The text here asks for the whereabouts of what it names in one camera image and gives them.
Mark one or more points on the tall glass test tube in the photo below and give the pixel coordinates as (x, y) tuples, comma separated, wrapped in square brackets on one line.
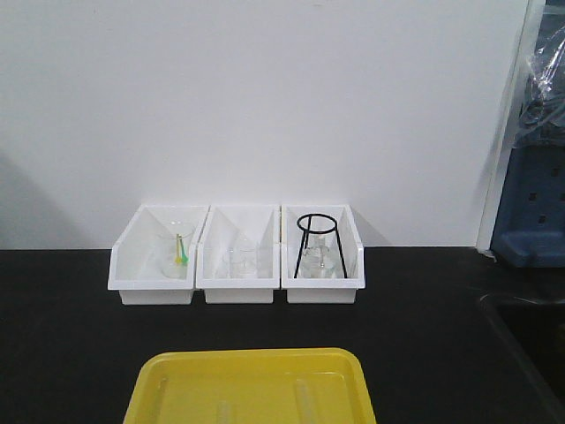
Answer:
[(307, 410)]

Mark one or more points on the short glass test tube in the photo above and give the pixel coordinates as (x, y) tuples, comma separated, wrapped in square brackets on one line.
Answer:
[(223, 412)]

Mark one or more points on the yellow plastic tray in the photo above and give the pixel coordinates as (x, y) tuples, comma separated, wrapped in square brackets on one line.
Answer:
[(185, 387)]

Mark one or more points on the white storage bin middle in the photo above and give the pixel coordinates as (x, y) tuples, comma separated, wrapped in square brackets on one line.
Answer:
[(224, 224)]

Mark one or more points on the white storage bin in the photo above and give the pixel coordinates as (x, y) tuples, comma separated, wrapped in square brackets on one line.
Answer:
[(323, 290), (224, 224), (133, 268)]

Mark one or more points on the white storage bin right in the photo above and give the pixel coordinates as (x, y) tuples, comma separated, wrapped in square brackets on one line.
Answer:
[(323, 290)]

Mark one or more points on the glass flask in right bin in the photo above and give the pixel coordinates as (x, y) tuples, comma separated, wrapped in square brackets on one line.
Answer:
[(318, 259)]

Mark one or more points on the glass beaker in middle bin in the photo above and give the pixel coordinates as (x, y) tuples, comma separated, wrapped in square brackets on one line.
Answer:
[(243, 258)]

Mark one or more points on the glass beaker in bin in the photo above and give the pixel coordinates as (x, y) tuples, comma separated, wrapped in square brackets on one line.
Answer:
[(166, 248), (243, 258)]

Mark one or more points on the green yellow stirrers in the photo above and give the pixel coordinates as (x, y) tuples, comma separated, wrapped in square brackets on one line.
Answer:
[(181, 259)]

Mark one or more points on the glass beaker in left bin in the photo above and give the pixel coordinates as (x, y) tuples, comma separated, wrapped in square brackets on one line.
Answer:
[(166, 248)]

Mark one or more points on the white storage bin left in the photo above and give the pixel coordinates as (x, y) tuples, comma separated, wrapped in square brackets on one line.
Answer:
[(133, 268)]

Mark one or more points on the blue-grey drying pegboard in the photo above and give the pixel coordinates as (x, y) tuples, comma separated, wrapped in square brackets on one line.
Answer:
[(529, 227)]

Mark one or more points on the clear plastic bag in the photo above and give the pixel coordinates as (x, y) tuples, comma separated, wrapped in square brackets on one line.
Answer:
[(541, 120)]

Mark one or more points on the black sink basin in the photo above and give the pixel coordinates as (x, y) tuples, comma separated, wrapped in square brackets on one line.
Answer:
[(533, 331)]

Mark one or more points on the black wire tripod stand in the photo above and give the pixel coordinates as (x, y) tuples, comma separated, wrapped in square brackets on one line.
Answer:
[(312, 224)]

